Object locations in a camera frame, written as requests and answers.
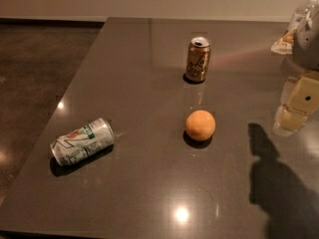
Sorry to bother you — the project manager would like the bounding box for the orange fruit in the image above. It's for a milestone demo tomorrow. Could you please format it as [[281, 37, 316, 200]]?
[[185, 110, 216, 141]]

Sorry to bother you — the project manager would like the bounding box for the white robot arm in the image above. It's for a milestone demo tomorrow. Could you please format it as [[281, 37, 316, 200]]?
[[271, 0, 319, 136]]

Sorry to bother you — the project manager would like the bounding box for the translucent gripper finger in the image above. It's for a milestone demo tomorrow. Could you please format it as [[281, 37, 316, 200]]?
[[272, 106, 307, 136], [280, 76, 299, 105]]

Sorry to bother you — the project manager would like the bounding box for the white 7up can lying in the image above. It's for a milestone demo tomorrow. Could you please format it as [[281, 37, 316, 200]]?
[[50, 119, 115, 166]]

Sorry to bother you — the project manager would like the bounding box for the gold LaCroix can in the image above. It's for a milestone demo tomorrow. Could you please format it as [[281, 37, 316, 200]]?
[[185, 36, 211, 83]]

